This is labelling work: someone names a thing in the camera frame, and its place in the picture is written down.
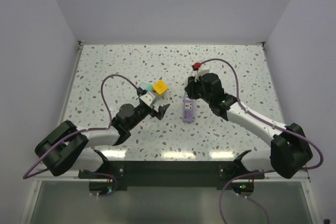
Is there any yellow cube socket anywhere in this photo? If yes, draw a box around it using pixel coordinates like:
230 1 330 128
152 80 169 97

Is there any teal triangular socket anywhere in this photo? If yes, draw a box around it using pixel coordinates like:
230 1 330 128
139 82 160 100

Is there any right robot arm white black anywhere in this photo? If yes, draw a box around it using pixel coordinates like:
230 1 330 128
185 73 313 179

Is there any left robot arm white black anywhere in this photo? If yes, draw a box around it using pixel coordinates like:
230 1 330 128
35 102 170 178

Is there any purple power strip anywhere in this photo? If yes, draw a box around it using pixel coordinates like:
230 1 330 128
182 98 194 123

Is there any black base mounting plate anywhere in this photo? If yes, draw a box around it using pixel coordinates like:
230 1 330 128
78 160 257 192

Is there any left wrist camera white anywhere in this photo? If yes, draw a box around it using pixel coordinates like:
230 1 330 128
139 91 158 109

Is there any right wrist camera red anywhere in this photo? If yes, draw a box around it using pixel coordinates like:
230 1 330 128
192 62 210 81

